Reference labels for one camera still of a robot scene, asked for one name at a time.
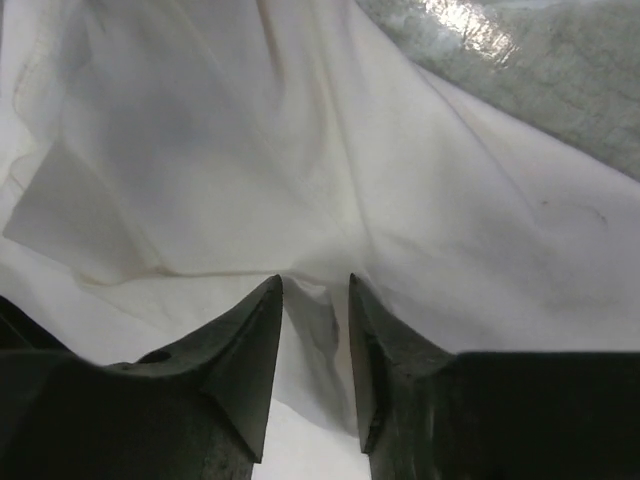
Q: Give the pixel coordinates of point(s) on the cream white t-shirt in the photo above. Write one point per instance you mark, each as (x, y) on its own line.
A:
(159, 159)

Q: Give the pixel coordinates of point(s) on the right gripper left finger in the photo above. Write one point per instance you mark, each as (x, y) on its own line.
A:
(194, 409)

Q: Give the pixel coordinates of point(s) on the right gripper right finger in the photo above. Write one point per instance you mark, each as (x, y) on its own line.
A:
(424, 413)

